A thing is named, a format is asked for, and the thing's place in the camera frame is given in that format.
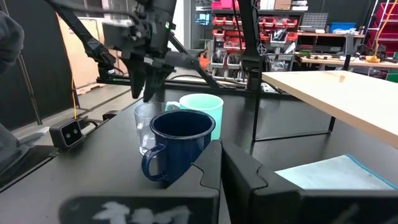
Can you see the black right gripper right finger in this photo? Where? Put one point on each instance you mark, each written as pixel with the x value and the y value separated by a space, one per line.
pixel 248 193

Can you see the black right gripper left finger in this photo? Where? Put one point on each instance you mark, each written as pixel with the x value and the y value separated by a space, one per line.
pixel 199 189

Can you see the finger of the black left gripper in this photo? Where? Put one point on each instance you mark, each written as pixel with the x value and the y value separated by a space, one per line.
pixel 137 77
pixel 154 85

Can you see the clear glass mug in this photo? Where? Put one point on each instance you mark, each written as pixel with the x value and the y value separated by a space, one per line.
pixel 143 124

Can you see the dark blue enamel mug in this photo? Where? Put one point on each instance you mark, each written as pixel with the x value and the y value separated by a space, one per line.
pixel 180 146

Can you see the teal plastic mug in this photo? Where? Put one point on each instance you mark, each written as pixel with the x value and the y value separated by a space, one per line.
pixel 214 112

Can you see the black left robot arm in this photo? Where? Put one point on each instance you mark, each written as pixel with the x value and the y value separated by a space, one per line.
pixel 93 46

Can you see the plywood board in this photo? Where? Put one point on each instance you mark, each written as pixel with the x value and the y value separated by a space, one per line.
pixel 77 56

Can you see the rack of red bins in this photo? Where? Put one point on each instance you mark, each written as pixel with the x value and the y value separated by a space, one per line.
pixel 227 37

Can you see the light blue box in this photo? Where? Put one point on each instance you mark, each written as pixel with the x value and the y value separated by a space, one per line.
pixel 335 174

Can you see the person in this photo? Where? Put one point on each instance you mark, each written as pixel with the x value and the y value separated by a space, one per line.
pixel 9 40

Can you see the wooden workbench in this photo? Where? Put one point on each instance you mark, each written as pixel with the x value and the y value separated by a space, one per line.
pixel 342 60

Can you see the grey drawer cabinet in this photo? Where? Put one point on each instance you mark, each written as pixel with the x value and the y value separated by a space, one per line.
pixel 314 21

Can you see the blue plastic bin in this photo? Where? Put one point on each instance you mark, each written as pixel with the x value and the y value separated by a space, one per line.
pixel 342 26

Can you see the red storage rack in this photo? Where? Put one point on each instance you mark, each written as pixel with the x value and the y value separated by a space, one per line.
pixel 388 28

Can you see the small black table camera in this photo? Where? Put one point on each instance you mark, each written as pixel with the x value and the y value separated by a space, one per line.
pixel 66 133

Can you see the black frame post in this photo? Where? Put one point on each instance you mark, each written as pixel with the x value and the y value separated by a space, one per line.
pixel 250 37

